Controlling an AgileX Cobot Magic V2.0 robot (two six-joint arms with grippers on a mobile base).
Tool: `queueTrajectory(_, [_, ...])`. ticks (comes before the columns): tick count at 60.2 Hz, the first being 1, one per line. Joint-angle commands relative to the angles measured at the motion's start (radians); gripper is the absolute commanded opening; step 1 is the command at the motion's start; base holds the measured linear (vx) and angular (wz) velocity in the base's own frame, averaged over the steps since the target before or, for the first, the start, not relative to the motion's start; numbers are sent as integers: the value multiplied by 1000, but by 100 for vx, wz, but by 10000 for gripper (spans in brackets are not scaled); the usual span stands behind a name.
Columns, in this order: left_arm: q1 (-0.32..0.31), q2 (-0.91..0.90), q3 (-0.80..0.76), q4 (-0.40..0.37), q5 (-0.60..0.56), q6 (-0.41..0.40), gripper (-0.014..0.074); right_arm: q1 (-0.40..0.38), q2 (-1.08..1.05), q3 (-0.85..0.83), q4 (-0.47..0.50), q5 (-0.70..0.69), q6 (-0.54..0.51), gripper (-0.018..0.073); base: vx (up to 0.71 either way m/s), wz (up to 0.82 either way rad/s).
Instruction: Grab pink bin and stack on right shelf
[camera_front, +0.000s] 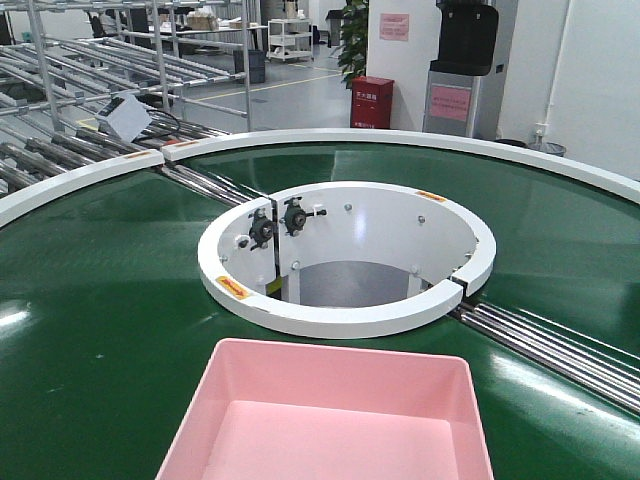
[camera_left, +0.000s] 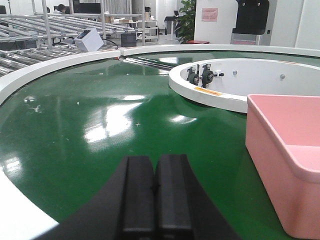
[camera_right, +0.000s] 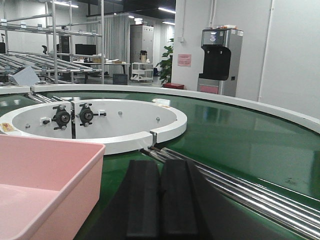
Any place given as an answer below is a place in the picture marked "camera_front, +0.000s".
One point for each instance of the metal roller rack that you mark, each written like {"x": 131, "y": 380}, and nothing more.
{"x": 88, "y": 73}

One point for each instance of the pink plastic bin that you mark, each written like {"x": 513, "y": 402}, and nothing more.
{"x": 275, "y": 410}

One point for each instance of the grey cabinet with pink notice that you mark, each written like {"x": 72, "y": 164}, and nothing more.
{"x": 451, "y": 104}

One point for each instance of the white control box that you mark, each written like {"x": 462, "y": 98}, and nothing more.
{"x": 124, "y": 116}

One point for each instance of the red fire extinguisher box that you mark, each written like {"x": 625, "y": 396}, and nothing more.
{"x": 371, "y": 102}

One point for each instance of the green potted plant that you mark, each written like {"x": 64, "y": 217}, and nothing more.
{"x": 354, "y": 40}

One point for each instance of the white wheeled cart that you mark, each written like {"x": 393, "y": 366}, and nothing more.
{"x": 290, "y": 39}

